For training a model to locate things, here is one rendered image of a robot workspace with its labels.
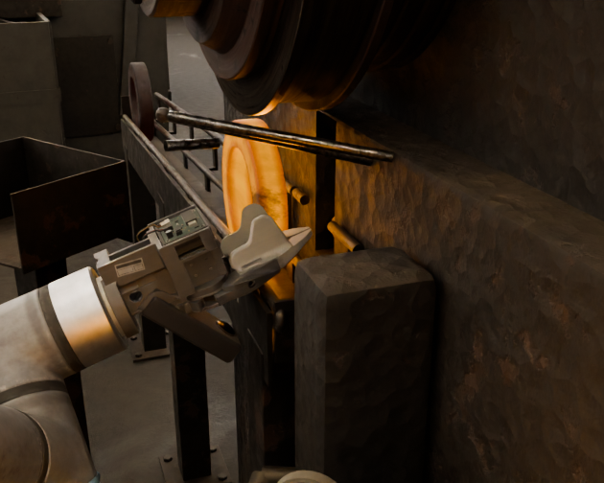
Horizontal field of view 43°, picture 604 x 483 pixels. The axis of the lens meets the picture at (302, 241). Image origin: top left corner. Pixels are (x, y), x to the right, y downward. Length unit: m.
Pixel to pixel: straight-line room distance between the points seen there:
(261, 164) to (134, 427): 1.09
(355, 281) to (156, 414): 1.32
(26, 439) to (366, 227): 0.36
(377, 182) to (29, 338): 0.35
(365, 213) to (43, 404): 0.34
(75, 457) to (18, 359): 0.10
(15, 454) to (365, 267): 0.30
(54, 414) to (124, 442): 1.07
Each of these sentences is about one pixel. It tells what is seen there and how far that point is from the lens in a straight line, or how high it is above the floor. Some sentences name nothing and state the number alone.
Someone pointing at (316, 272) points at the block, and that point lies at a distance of 0.60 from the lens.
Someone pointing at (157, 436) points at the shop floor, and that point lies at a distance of 1.79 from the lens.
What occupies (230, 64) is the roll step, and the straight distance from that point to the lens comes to 0.73.
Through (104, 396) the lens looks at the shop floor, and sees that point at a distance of 1.95.
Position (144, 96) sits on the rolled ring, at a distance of 1.79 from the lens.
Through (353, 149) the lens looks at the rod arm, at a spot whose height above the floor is 0.87.
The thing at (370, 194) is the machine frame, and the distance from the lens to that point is 0.73.
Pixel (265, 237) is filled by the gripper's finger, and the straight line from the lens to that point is 0.75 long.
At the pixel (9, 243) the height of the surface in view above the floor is 0.60.
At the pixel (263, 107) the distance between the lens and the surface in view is 0.69.
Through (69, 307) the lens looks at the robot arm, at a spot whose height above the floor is 0.73.
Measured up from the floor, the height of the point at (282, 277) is 0.66.
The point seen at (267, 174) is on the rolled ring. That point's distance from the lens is 0.83.
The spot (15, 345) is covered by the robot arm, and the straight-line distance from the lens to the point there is 0.74.
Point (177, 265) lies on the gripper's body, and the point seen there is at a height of 0.76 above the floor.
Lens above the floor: 1.05
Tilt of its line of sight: 22 degrees down
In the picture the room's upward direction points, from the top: straight up
